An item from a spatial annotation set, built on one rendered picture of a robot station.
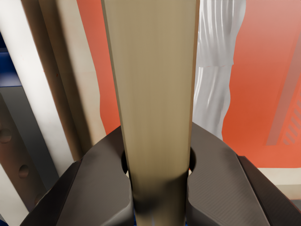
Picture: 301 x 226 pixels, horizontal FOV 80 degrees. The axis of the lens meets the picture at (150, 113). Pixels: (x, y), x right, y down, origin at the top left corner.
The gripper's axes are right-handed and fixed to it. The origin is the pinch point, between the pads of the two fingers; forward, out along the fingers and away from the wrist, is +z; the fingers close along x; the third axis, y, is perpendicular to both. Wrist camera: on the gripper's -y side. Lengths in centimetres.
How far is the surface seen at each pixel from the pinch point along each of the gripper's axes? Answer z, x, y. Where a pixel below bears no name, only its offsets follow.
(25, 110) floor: 111, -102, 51
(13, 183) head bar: 7.0, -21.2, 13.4
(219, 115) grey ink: 14.8, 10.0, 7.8
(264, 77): 15.5, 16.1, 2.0
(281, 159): 15.5, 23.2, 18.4
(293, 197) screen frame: 12.6, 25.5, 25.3
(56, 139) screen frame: 11.9, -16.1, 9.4
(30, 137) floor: 111, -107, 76
